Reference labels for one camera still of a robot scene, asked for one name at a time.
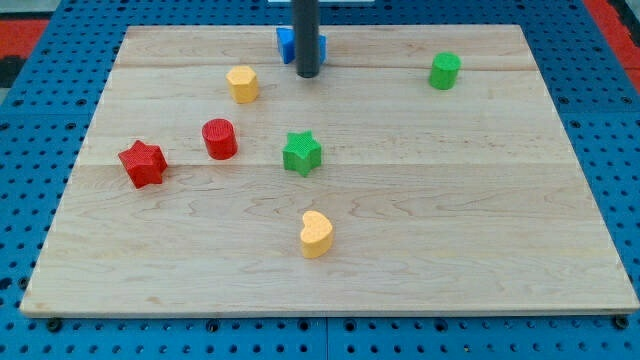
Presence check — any blue block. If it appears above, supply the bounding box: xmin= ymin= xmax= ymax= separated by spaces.
xmin=276 ymin=27 xmax=327 ymax=64

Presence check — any red cylinder block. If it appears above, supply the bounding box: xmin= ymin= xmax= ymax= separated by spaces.
xmin=201 ymin=118 xmax=238 ymax=160

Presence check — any yellow hexagon block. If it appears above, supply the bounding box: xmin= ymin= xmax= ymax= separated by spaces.
xmin=226 ymin=65 xmax=259 ymax=104

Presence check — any green cylinder block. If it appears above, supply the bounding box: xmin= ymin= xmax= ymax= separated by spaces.
xmin=429 ymin=52 xmax=461 ymax=90

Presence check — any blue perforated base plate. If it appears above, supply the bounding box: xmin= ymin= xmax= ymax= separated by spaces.
xmin=1 ymin=0 xmax=639 ymax=359

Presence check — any red star block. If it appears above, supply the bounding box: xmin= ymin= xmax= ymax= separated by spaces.
xmin=118 ymin=140 xmax=167 ymax=189

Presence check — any yellow heart-shaped block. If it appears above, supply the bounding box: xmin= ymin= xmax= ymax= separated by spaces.
xmin=300 ymin=210 xmax=334 ymax=259

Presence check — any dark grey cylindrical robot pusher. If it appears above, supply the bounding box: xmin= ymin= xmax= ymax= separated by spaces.
xmin=291 ymin=0 xmax=320 ymax=79

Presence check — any light wooden board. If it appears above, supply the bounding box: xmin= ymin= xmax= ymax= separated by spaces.
xmin=20 ymin=25 xmax=639 ymax=319

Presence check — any green star block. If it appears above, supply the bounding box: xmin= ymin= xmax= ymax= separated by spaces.
xmin=282 ymin=130 xmax=322 ymax=177

